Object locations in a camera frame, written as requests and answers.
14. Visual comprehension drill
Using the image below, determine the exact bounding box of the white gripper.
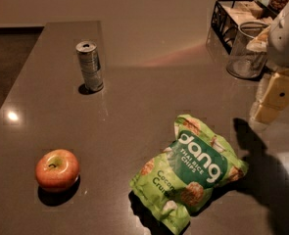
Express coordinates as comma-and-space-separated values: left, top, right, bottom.
249, 18, 289, 130

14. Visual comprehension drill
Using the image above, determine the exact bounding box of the red apple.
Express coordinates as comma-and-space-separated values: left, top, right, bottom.
35, 149, 80, 193

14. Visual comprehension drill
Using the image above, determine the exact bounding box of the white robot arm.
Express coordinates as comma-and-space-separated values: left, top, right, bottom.
247, 2, 289, 130

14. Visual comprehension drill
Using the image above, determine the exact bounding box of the silver redbull can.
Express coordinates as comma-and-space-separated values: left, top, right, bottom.
75, 40, 103, 92

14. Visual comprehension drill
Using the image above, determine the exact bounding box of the clear glass jar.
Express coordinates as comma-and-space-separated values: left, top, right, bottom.
226, 22, 267, 79

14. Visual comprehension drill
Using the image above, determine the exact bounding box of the green rice chips bag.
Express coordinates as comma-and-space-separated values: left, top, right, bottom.
130, 115, 248, 235

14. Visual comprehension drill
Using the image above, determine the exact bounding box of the black wire basket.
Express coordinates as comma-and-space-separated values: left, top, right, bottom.
211, 0, 277, 53

